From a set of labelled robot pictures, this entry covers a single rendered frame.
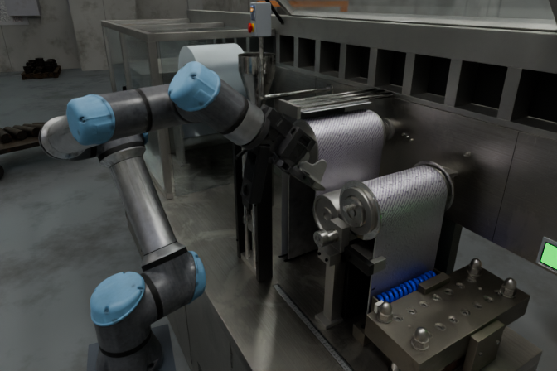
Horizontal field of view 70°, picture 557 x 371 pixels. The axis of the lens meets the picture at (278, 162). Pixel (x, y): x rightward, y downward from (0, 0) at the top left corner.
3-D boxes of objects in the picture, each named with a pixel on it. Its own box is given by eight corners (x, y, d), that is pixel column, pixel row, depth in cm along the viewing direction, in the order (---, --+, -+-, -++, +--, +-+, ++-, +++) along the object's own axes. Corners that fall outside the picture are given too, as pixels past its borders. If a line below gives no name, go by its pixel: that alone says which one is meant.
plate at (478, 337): (461, 371, 93) (470, 335, 89) (487, 354, 97) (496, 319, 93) (471, 379, 91) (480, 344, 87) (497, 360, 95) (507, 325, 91)
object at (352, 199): (338, 213, 98) (346, 190, 94) (345, 211, 99) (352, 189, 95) (357, 234, 94) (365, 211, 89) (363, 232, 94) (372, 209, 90)
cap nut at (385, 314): (373, 315, 93) (375, 301, 91) (385, 310, 95) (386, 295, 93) (384, 325, 90) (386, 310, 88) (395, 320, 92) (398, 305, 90)
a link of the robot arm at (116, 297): (89, 331, 92) (77, 285, 87) (142, 303, 101) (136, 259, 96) (108, 363, 84) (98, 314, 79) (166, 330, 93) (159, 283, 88)
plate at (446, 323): (364, 334, 96) (365, 314, 93) (469, 279, 114) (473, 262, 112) (415, 385, 83) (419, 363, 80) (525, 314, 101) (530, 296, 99)
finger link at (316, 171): (344, 174, 79) (312, 150, 74) (327, 199, 79) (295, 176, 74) (336, 170, 81) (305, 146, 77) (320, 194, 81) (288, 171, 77)
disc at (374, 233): (337, 224, 103) (340, 171, 98) (339, 223, 104) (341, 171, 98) (377, 252, 91) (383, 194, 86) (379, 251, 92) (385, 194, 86)
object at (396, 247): (368, 300, 99) (375, 237, 92) (432, 270, 110) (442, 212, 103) (369, 301, 99) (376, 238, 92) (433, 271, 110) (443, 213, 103)
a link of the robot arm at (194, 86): (177, 62, 65) (204, 52, 59) (226, 98, 72) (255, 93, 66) (157, 102, 63) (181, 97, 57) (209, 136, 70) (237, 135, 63)
